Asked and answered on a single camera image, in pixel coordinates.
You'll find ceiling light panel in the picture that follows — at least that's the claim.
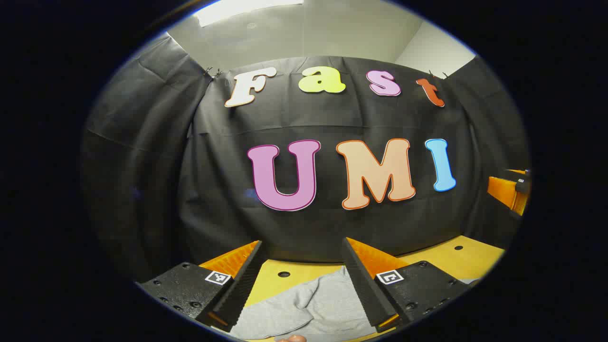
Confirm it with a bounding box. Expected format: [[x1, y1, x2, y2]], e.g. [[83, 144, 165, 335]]
[[194, 0, 304, 28]]

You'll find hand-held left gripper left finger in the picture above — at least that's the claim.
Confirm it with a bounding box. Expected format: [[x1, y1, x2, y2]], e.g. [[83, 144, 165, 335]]
[[137, 240, 265, 333]]

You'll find grey zip-neck sweatshirt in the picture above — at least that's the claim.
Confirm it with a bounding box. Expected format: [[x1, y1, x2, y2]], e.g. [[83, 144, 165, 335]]
[[229, 266, 380, 342]]

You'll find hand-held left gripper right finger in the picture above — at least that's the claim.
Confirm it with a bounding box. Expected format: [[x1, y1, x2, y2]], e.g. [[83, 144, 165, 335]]
[[341, 237, 472, 333]]

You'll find black backdrop cloth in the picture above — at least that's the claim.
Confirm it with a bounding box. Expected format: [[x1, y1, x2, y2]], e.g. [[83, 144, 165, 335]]
[[81, 33, 530, 283]]

